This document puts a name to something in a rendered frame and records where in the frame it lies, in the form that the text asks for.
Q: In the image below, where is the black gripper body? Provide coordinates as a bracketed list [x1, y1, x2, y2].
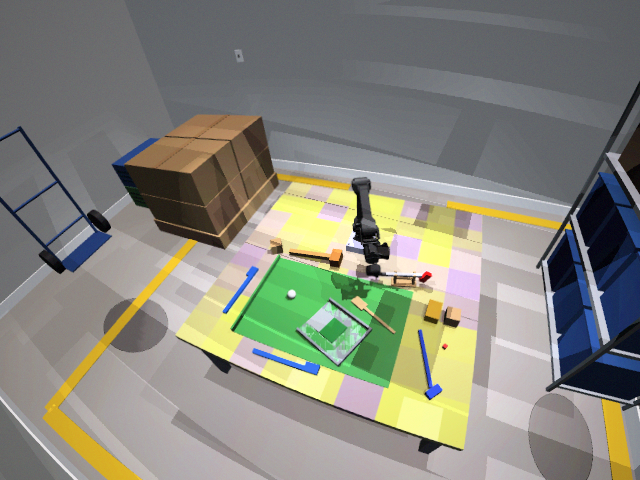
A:
[366, 243, 381, 276]

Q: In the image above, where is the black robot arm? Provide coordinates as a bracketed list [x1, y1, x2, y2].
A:
[352, 177, 390, 264]

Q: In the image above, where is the green flat mat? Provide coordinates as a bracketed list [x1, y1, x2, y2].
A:
[234, 258, 414, 388]

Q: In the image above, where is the tan cube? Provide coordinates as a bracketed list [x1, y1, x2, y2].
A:
[443, 306, 461, 328]
[270, 238, 283, 255]

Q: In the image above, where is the orange box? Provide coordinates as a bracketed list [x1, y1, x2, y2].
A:
[424, 299, 443, 324]

